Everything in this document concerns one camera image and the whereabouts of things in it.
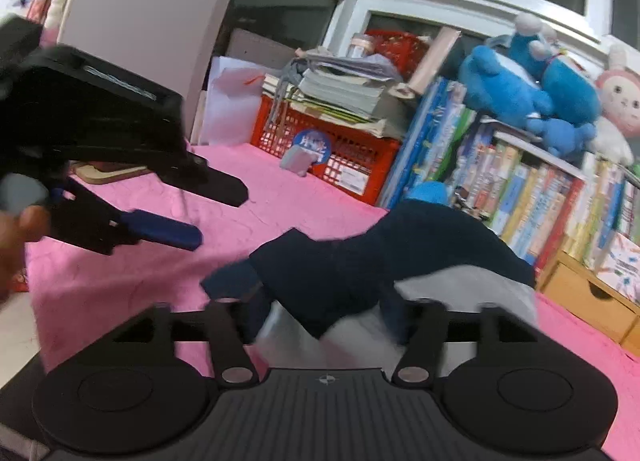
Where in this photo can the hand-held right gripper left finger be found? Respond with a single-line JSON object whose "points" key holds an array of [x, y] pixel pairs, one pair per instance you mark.
{"points": [[252, 321]]}

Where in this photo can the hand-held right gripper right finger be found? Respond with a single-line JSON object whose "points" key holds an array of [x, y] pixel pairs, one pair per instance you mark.
{"points": [[397, 321]]}

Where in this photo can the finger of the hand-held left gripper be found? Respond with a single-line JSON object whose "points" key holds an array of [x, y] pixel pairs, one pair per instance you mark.
{"points": [[165, 233], [225, 191]]}

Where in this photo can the navy and white jacket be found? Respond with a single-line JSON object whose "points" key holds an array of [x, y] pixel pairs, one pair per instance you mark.
{"points": [[375, 261]]}

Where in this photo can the person's left hand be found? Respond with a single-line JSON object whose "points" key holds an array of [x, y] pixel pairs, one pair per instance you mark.
{"points": [[30, 226]]}

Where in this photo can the pink printed blanket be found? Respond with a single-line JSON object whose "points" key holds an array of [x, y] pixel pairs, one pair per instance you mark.
{"points": [[150, 281]]}

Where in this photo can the brown flat case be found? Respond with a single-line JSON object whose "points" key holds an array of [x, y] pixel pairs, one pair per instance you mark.
{"points": [[110, 174]]}

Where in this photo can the small grey figure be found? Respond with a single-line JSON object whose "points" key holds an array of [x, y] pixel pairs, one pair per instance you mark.
{"points": [[297, 163]]}

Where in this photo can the white paper bag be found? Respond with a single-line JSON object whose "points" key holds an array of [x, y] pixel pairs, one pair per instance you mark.
{"points": [[225, 101]]}

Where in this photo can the round blue printed card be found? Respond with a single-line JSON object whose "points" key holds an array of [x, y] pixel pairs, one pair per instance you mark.
{"points": [[312, 143]]}

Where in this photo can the white cabinet panel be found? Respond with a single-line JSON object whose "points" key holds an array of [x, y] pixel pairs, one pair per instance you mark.
{"points": [[150, 16]]}

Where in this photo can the red plastic crate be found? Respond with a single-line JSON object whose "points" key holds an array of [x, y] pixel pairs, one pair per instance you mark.
{"points": [[350, 166]]}

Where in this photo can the blue fluffy pompom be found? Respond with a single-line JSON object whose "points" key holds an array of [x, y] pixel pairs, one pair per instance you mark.
{"points": [[430, 193]]}

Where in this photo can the grey storage box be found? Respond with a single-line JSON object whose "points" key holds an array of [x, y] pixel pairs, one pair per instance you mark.
{"points": [[260, 48]]}

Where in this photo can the stack of papers and booklets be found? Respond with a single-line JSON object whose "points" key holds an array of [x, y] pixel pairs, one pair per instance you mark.
{"points": [[340, 91]]}

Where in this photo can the row of large colourful books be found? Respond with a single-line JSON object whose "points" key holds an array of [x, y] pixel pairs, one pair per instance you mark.
{"points": [[525, 201]]}

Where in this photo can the wooden drawer unit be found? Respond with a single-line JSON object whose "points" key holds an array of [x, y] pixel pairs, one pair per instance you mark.
{"points": [[575, 296]]}

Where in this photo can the clear plastic jar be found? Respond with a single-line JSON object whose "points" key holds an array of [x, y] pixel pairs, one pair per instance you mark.
{"points": [[362, 47]]}

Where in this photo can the red patterned bag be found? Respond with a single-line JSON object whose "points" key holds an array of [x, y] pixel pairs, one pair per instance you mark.
{"points": [[400, 48]]}

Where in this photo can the row of slim pastel books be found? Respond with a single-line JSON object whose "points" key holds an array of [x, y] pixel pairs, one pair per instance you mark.
{"points": [[600, 211]]}

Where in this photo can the white pencil print box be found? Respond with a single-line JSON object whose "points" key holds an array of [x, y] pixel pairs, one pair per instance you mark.
{"points": [[625, 266]]}

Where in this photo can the blue plush toy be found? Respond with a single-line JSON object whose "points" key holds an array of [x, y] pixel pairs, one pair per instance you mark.
{"points": [[500, 86]]}

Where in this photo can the pink cardboard box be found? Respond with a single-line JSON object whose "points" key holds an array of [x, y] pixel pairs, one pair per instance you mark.
{"points": [[440, 51]]}

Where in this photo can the pink and white bunny plush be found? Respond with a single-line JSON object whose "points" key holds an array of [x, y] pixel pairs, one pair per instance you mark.
{"points": [[620, 96]]}

